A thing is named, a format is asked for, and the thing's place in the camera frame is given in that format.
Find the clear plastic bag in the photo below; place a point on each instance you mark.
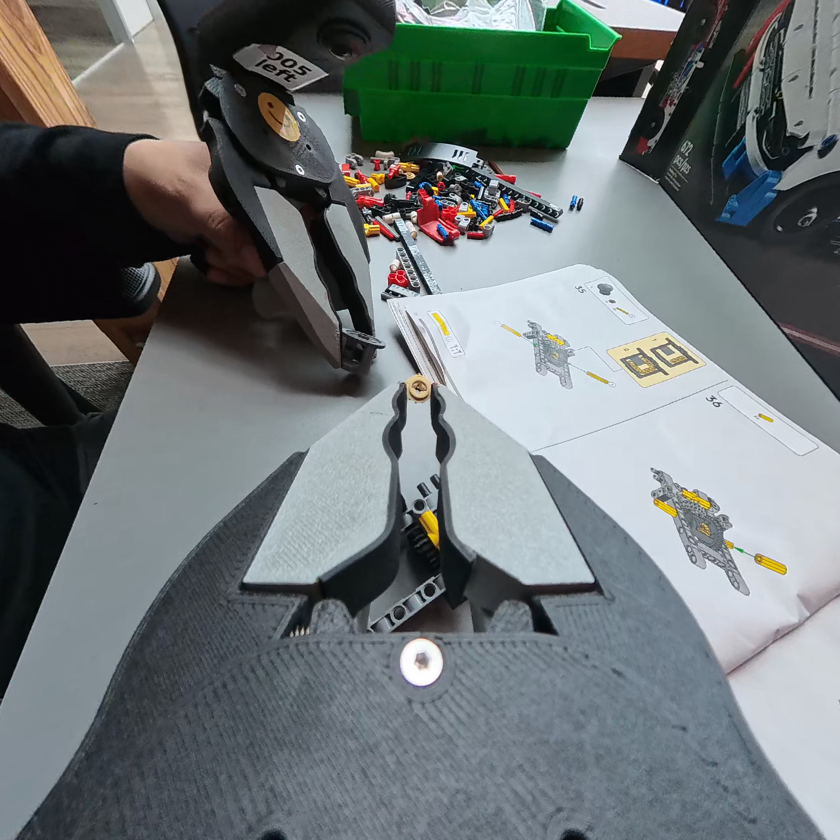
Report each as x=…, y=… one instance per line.
x=472, y=13

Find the black flat lego plate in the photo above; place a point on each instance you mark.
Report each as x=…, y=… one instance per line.
x=400, y=293

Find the black metal leg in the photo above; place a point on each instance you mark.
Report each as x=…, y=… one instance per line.
x=46, y=367

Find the green plastic bin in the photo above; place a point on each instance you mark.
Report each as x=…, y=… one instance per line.
x=479, y=85

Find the black textured armrest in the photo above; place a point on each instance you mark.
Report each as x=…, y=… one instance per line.
x=141, y=289

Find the pile of loose lego pieces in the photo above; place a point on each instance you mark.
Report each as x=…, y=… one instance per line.
x=453, y=197

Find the grey lego frame assembly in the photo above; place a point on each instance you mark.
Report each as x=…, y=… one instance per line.
x=413, y=597

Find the tan round lego piece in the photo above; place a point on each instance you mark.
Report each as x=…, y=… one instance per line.
x=418, y=388

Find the lego instruction booklet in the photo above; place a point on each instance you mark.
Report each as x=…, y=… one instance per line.
x=623, y=394

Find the dark grey round lego piece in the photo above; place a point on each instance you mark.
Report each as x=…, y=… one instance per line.
x=361, y=348

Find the race car lego box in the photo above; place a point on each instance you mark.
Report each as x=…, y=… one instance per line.
x=754, y=164

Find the black lego beam with holes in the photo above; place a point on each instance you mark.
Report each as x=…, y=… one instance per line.
x=410, y=270

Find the long dark grey studded beam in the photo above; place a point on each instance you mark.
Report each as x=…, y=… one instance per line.
x=423, y=259

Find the black office chair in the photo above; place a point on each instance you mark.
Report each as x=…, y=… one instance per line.
x=184, y=52

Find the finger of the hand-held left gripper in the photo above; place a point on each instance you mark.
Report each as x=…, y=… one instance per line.
x=295, y=269
x=351, y=243

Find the person's left hand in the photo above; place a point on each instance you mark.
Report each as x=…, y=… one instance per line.
x=177, y=190

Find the red lego connector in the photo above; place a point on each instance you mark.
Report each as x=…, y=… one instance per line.
x=397, y=277

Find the black curved lego panel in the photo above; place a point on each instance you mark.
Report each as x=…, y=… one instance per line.
x=443, y=151

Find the person's left forearm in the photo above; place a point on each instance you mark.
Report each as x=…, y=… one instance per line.
x=65, y=216

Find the wood-edged background table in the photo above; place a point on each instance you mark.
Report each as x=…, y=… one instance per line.
x=643, y=33

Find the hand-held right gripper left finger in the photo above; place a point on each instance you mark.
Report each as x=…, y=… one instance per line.
x=328, y=512

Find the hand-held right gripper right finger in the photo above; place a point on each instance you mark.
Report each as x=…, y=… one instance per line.
x=518, y=512

